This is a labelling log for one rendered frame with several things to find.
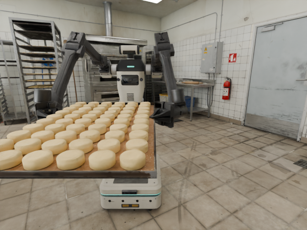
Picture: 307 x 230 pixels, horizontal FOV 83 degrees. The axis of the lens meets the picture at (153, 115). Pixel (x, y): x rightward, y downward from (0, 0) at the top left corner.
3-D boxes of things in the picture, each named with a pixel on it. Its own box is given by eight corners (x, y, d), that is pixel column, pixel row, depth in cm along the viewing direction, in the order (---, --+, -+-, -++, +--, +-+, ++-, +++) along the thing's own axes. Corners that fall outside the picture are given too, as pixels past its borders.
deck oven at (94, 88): (93, 119, 435) (86, 33, 386) (85, 111, 536) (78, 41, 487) (147, 112, 511) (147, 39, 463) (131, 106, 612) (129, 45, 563)
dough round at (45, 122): (33, 128, 54) (32, 122, 54) (45, 122, 59) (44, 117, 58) (47, 128, 53) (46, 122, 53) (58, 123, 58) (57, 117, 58)
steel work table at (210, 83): (151, 107, 578) (151, 78, 554) (169, 106, 613) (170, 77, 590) (190, 121, 419) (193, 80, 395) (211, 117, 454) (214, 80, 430)
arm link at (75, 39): (84, 28, 95) (66, 25, 95) (80, 52, 94) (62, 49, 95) (108, 57, 139) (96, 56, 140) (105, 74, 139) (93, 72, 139)
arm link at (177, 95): (185, 112, 86) (168, 114, 86) (182, 89, 85) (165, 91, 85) (192, 114, 74) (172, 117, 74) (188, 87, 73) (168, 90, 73)
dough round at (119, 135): (120, 135, 48) (120, 128, 48) (128, 141, 44) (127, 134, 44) (103, 138, 46) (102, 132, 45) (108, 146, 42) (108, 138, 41)
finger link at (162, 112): (156, 132, 63) (173, 126, 70) (157, 112, 61) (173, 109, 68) (144, 128, 68) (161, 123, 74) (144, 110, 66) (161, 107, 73)
